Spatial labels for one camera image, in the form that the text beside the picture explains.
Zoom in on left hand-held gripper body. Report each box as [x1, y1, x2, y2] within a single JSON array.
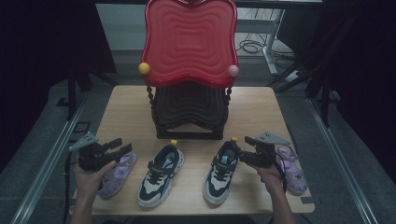
[[68, 132, 118, 173]]

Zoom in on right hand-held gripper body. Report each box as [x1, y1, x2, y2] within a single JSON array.
[[248, 131, 291, 169]]

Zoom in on purple jelly sandal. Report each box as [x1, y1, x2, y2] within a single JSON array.
[[97, 151, 138, 201], [275, 144, 308, 196]]

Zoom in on navy and white sneaker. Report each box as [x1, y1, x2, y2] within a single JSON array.
[[136, 139, 185, 209], [202, 136, 241, 206]]

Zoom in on red and black shoe rack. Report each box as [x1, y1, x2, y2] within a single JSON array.
[[138, 0, 240, 141]]

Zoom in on person's right hand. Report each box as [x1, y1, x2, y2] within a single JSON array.
[[248, 164, 286, 195]]

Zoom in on person's left hand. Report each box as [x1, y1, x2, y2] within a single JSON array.
[[73, 161, 118, 200]]

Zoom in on black tripod stand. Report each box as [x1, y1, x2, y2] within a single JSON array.
[[266, 46, 344, 127], [56, 59, 119, 121]]

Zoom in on white power strip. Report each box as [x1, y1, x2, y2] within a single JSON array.
[[284, 69, 304, 84]]

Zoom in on black curtain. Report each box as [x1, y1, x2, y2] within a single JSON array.
[[0, 0, 117, 172], [306, 0, 396, 188]]

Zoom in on right hand-held gripper black cable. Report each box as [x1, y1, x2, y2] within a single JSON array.
[[275, 152, 289, 192]]

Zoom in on hand-held gripper black cable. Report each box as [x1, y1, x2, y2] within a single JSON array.
[[275, 152, 289, 192], [63, 150, 82, 224]]

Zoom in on left hand-held gripper black cable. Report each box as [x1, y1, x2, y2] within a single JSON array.
[[63, 150, 82, 224]]

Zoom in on metal floor rail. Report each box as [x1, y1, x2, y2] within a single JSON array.
[[9, 92, 90, 224], [306, 92, 380, 224]]

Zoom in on bundle of black floor cables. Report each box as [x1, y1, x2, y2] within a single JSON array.
[[236, 31, 297, 63]]

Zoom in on white metal desk frame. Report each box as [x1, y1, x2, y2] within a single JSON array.
[[235, 8, 286, 77]]

